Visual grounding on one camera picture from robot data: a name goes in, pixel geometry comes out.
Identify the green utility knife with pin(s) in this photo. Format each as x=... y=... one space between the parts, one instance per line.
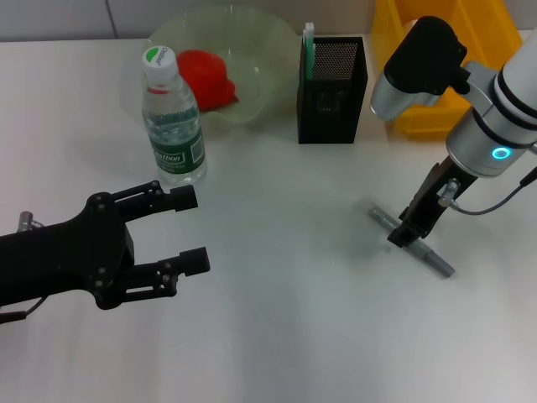
x=309 y=50

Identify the right wrist camera housing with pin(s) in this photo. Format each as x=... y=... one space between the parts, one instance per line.
x=423 y=63

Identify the black mesh pen holder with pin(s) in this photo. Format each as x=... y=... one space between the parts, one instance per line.
x=329 y=121

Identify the yellow plastic storage bin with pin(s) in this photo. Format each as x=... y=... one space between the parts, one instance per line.
x=482 y=25

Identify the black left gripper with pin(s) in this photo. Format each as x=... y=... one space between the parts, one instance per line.
x=67 y=256

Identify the clear green-label water bottle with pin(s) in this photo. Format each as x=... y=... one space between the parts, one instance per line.
x=174 y=126

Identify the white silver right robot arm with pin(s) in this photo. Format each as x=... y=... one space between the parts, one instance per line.
x=499 y=113

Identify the grey pen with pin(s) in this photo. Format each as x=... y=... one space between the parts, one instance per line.
x=436 y=262

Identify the red-orange toy fruit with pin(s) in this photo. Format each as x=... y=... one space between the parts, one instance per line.
x=210 y=80

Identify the translucent green wavy fruit bowl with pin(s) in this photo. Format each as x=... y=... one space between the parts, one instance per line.
x=260 y=63

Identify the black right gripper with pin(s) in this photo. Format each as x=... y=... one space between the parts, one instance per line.
x=432 y=205

